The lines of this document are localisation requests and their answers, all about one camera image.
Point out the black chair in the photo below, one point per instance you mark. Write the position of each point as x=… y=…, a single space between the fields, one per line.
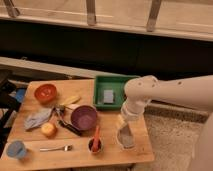
x=8 y=102

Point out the red bowl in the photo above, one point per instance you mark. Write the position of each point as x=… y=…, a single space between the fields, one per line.
x=45 y=93

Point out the wooden table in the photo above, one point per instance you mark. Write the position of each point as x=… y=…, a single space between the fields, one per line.
x=79 y=156

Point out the purple bowl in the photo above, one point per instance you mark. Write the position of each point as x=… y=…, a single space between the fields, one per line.
x=84 y=117

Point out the black handled tool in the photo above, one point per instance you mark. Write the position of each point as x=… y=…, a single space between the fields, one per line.
x=60 y=110

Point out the grey sponge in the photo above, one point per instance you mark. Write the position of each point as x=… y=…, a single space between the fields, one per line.
x=108 y=96

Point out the blue cup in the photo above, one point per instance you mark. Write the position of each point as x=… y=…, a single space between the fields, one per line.
x=16 y=149

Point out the yellow banana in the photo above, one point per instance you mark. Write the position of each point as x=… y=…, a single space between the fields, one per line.
x=71 y=100

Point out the grey cloth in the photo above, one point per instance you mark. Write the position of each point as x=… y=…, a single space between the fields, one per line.
x=37 y=119

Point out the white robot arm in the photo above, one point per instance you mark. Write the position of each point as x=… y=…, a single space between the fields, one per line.
x=195 y=93

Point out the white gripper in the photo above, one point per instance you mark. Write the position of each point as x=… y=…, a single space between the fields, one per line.
x=130 y=111

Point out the orange carrot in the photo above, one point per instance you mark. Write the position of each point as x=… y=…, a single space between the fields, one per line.
x=95 y=146

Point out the silver fork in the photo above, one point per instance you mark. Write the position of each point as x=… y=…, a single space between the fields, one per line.
x=64 y=148

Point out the green plastic tray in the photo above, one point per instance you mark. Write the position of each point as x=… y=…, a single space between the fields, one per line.
x=110 y=82

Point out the orange apple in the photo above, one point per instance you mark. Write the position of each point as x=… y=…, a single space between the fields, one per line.
x=48 y=129

